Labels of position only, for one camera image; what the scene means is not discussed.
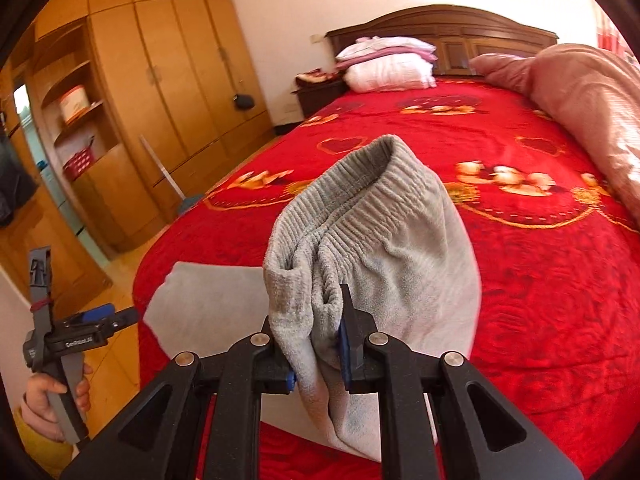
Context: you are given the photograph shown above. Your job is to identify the dark hanging cloth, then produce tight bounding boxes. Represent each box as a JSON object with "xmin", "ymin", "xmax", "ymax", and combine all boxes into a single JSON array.
[{"xmin": 0, "ymin": 127, "xmax": 40, "ymax": 228}]

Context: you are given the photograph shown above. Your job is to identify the wooden wardrobe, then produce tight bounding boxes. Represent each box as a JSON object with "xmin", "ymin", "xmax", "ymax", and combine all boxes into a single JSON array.
[{"xmin": 35, "ymin": 0, "xmax": 276, "ymax": 256}]

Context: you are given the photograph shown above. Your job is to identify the round white box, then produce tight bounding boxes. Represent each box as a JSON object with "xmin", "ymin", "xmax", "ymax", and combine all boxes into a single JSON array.
[{"xmin": 59, "ymin": 85, "xmax": 91, "ymax": 125}]

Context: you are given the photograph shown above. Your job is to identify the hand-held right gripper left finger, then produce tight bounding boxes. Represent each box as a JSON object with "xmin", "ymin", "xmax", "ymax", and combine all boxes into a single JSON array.
[{"xmin": 60, "ymin": 317, "xmax": 297, "ymax": 480}]

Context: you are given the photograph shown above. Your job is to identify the grey pants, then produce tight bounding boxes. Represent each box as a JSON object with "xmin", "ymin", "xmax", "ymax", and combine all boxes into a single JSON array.
[{"xmin": 143, "ymin": 134, "xmax": 483, "ymax": 462}]

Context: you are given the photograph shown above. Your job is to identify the floral curtain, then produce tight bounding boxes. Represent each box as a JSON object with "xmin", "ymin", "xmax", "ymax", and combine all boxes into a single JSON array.
[{"xmin": 595, "ymin": 5, "xmax": 640, "ymax": 68}]

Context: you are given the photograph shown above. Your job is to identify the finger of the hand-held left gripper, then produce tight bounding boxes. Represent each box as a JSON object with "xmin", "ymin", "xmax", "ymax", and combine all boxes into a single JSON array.
[
  {"xmin": 102, "ymin": 307, "xmax": 140, "ymax": 335},
  {"xmin": 75, "ymin": 304, "xmax": 116, "ymax": 324}
]

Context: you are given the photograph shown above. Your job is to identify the pink checked duvet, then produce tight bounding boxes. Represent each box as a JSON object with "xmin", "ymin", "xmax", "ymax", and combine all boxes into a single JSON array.
[{"xmin": 470, "ymin": 43, "xmax": 640, "ymax": 233}]

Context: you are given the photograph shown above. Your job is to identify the person's left hand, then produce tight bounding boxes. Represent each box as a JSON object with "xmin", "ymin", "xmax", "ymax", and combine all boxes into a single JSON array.
[{"xmin": 25, "ymin": 362, "xmax": 95, "ymax": 443}]

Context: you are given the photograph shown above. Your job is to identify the thin white pillow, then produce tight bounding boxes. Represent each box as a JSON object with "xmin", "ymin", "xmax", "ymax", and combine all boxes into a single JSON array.
[{"xmin": 336, "ymin": 36, "xmax": 437, "ymax": 61}]

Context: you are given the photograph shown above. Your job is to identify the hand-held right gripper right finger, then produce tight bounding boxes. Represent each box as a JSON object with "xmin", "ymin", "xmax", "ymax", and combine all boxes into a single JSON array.
[{"xmin": 337, "ymin": 282, "xmax": 584, "ymax": 480}]

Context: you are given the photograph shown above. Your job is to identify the red printed cloth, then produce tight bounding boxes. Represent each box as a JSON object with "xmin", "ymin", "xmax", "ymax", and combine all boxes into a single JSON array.
[{"xmin": 295, "ymin": 68, "xmax": 341, "ymax": 87}]

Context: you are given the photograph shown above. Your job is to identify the pink folded blanket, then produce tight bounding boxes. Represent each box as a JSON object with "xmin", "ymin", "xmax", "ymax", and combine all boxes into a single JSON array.
[{"xmin": 335, "ymin": 46, "xmax": 438, "ymax": 70}]

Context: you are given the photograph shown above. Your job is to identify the person's left forearm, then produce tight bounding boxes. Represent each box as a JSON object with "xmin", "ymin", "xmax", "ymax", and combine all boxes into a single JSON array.
[{"xmin": 10, "ymin": 400, "xmax": 76, "ymax": 478}]

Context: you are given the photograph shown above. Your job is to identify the dark wooden headboard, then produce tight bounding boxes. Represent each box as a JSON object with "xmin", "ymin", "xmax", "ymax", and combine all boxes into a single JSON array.
[{"xmin": 325, "ymin": 4, "xmax": 559, "ymax": 78}]

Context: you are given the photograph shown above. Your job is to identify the dark wooden nightstand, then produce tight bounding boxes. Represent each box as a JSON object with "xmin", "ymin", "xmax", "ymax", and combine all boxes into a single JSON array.
[{"xmin": 291, "ymin": 79, "xmax": 348, "ymax": 118}]

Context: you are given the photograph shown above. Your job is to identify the red floral bedspread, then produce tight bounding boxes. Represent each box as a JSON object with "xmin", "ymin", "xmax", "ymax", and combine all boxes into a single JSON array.
[{"xmin": 132, "ymin": 77, "xmax": 640, "ymax": 480}]

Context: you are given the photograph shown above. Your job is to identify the red basket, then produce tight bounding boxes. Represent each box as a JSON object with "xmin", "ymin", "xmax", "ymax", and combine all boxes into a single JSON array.
[{"xmin": 62, "ymin": 147, "xmax": 97, "ymax": 181}]

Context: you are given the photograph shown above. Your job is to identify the wooden corner shelf unit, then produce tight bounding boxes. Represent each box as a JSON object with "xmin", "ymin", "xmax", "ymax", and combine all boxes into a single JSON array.
[{"xmin": 10, "ymin": 17, "xmax": 166, "ymax": 256}]

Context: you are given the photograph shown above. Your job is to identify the white handled broom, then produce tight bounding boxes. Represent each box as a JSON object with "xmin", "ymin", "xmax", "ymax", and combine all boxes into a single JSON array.
[{"xmin": 139, "ymin": 135, "xmax": 205, "ymax": 216}]

